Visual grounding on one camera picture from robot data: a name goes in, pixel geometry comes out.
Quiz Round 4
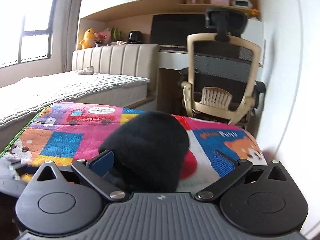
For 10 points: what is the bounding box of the black garment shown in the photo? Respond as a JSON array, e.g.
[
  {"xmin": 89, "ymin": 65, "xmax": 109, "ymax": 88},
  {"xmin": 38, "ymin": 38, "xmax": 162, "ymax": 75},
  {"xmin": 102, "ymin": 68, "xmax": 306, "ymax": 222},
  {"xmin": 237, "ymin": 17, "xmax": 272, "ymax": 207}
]
[{"xmin": 98, "ymin": 111, "xmax": 191, "ymax": 193}]

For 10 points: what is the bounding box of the white cabinet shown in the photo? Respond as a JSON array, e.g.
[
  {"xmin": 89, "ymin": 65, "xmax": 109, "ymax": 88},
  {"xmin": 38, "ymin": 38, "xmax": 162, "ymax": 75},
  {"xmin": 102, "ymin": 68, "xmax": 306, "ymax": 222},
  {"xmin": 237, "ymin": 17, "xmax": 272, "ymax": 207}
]
[{"xmin": 246, "ymin": 19, "xmax": 264, "ymax": 65}]

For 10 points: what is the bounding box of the grey curtain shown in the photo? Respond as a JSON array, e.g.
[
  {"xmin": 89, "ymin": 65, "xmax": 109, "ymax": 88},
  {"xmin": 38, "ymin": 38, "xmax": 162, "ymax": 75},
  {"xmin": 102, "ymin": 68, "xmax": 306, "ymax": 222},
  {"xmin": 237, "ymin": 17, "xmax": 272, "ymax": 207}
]
[{"xmin": 51, "ymin": 0, "xmax": 84, "ymax": 73}]

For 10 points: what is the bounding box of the black monitor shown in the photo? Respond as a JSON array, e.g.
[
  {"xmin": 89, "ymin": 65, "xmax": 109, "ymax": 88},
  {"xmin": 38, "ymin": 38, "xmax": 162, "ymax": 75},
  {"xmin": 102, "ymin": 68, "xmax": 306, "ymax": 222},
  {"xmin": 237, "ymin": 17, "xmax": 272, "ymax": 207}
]
[{"xmin": 150, "ymin": 14, "xmax": 248, "ymax": 47}]

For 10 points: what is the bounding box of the green potted plant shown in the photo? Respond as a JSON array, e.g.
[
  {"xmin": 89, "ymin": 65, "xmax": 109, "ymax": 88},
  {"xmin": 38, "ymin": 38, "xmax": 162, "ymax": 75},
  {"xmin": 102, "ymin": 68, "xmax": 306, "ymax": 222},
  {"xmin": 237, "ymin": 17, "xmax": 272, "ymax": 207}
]
[{"xmin": 110, "ymin": 27, "xmax": 123, "ymax": 43}]

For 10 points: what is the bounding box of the beige padded headboard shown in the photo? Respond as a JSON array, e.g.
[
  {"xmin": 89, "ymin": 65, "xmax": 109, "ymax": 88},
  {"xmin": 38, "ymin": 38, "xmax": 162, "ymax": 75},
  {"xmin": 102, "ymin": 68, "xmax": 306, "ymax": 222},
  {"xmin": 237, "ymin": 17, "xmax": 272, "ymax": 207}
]
[{"xmin": 72, "ymin": 44, "xmax": 160, "ymax": 98}]

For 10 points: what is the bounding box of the black round appliance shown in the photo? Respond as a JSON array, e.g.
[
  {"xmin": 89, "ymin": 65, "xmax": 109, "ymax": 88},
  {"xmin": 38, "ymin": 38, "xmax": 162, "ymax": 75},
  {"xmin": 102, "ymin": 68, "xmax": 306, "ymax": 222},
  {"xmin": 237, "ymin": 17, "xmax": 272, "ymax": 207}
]
[{"xmin": 127, "ymin": 31, "xmax": 144, "ymax": 44}]

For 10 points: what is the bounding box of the beige mesh office chair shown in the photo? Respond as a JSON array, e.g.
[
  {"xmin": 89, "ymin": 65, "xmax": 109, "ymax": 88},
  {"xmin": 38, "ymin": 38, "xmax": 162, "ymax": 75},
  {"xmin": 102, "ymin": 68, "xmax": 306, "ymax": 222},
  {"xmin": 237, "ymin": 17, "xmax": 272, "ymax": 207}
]
[{"xmin": 179, "ymin": 7, "xmax": 267, "ymax": 125}]

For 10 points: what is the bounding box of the bed with white quilted cover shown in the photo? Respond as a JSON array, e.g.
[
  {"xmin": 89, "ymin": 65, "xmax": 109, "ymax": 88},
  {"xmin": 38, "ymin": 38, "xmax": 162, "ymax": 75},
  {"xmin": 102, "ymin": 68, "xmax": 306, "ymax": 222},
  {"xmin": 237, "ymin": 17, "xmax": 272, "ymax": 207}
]
[{"xmin": 0, "ymin": 69, "xmax": 152, "ymax": 153}]

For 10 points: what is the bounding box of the colourful printed blanket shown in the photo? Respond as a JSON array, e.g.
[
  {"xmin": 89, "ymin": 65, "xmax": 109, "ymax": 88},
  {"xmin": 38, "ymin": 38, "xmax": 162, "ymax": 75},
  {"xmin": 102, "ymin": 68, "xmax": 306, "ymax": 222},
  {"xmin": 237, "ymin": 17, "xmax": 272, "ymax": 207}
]
[{"xmin": 0, "ymin": 102, "xmax": 267, "ymax": 195}]

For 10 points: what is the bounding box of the small white cloth item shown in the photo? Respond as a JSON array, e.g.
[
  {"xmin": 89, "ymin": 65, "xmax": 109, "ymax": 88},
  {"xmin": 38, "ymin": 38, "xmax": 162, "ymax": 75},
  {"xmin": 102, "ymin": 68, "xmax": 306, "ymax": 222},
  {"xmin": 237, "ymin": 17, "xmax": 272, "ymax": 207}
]
[{"xmin": 77, "ymin": 66, "xmax": 95, "ymax": 75}]

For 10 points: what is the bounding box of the orange toy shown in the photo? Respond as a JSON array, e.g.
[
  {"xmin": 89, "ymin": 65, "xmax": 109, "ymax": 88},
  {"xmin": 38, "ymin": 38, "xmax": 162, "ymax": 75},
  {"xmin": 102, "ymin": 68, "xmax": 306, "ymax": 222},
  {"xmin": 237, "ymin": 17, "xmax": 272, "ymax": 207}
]
[{"xmin": 246, "ymin": 7, "xmax": 260, "ymax": 20}]

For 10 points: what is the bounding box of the dark framed window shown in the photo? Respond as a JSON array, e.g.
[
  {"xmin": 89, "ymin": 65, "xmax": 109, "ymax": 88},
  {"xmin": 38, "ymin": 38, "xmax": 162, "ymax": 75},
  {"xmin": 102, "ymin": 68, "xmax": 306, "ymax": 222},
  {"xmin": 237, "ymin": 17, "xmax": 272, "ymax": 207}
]
[{"xmin": 0, "ymin": 0, "xmax": 59, "ymax": 68}]

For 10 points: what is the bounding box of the yellow duck plush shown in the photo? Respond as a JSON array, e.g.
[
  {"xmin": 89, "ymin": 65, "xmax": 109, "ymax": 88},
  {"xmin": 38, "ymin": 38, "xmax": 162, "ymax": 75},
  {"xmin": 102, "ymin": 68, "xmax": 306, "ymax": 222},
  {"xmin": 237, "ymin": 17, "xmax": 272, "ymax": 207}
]
[{"xmin": 79, "ymin": 28, "xmax": 97, "ymax": 50}]

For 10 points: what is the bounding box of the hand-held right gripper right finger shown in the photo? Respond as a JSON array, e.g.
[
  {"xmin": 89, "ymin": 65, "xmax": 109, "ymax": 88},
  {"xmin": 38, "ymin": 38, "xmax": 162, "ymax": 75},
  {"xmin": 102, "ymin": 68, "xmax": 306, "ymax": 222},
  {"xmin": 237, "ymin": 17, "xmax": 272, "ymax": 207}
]
[{"xmin": 195, "ymin": 150, "xmax": 291, "ymax": 202}]

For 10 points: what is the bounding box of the dark keyboard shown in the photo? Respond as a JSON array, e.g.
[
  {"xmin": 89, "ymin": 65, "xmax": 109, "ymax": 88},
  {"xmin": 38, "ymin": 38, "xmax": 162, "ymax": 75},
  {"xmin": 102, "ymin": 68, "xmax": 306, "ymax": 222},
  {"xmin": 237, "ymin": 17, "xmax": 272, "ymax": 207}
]
[{"xmin": 159, "ymin": 45, "xmax": 188, "ymax": 52}]

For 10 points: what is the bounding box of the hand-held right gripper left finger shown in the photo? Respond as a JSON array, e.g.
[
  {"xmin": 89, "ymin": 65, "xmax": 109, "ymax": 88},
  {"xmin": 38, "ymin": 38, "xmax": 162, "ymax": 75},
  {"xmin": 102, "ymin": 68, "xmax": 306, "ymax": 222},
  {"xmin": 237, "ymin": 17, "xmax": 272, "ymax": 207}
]
[{"xmin": 31, "ymin": 149, "xmax": 128, "ymax": 203}]

